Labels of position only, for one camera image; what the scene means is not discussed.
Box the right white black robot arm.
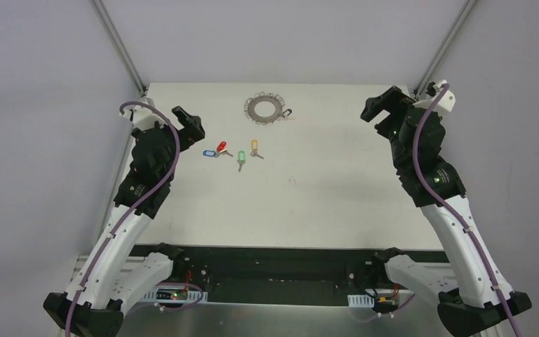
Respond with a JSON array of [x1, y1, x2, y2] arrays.
[[355, 80, 532, 336]]

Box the left aluminium frame post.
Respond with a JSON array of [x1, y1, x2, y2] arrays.
[[90, 0, 147, 97]]

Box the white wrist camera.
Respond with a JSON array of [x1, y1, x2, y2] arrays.
[[119, 105, 165, 131], [426, 79, 456, 117]]

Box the left white cable duct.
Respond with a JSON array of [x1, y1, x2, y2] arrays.
[[140, 286, 208, 305]]

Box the aluminium frame post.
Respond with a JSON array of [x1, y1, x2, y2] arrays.
[[413, 0, 479, 98], [90, 0, 147, 97]]

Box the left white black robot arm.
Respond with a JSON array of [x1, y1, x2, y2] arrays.
[[43, 101, 206, 336]]

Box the green tagged key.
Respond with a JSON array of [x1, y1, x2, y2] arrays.
[[237, 150, 246, 172]]

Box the right aluminium frame post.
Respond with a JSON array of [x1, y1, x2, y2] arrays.
[[413, 0, 479, 98]]

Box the blue tagged key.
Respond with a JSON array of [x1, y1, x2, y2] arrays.
[[203, 150, 220, 158]]

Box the left controller board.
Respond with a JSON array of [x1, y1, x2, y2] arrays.
[[156, 289, 188, 300]]

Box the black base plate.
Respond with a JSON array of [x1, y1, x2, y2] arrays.
[[130, 245, 452, 308]]

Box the yellow tagged key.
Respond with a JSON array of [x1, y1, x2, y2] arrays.
[[250, 139, 264, 159]]

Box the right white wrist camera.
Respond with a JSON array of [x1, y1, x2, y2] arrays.
[[426, 79, 456, 117]]

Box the right controller board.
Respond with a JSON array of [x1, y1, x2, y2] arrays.
[[373, 299, 399, 313]]

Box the white cable duct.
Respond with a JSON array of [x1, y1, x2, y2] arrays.
[[347, 294, 375, 308], [140, 286, 208, 305]]

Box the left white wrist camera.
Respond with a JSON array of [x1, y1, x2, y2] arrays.
[[119, 105, 165, 131]]

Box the controller board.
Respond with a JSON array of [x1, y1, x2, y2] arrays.
[[156, 289, 188, 300], [373, 299, 399, 313]]

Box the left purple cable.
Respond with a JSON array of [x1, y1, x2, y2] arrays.
[[64, 100, 181, 337]]

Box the purple cable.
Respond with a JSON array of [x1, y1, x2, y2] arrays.
[[64, 100, 181, 337], [411, 82, 524, 337]]

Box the right white cable duct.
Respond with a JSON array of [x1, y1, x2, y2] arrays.
[[347, 294, 375, 308]]

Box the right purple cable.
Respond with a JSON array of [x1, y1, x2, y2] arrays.
[[411, 82, 524, 337]]

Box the metal disc keyring holder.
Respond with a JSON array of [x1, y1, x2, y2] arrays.
[[244, 91, 285, 125]]

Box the red tagged key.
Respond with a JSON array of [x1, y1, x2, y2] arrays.
[[215, 141, 234, 157]]

